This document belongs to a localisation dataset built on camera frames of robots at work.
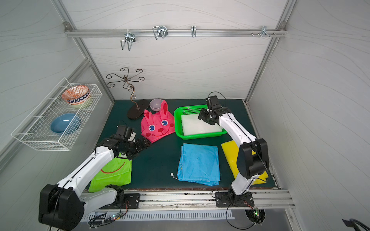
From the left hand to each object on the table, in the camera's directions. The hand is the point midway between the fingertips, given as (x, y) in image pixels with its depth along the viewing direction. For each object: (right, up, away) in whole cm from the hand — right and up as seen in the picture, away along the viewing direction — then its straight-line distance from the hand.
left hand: (146, 148), depth 81 cm
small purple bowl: (-3, +27, +32) cm, 42 cm away
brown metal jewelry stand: (-17, +21, +30) cm, 40 cm away
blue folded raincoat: (+31, -10, +3) cm, 33 cm away
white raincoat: (+27, +12, +16) cm, 33 cm away
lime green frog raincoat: (-17, -14, 0) cm, 22 cm away
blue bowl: (-34, +15, -14) cm, 40 cm away
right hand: (+33, +19, +7) cm, 38 cm away
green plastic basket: (+26, +23, +27) cm, 44 cm away
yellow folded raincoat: (+52, -4, +10) cm, 53 cm away
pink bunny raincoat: (+1, +12, +23) cm, 26 cm away
